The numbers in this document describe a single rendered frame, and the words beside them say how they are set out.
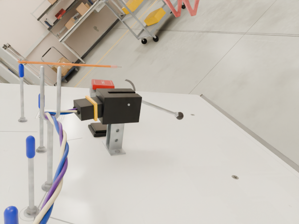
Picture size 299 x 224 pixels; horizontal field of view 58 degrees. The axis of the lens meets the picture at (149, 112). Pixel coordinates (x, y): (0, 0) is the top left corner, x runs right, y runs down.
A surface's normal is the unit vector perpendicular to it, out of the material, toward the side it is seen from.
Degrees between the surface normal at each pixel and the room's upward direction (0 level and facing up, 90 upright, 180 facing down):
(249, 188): 50
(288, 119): 1
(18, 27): 90
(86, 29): 90
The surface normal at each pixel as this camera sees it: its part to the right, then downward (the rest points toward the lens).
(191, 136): 0.14, -0.93
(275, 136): -0.65, -0.62
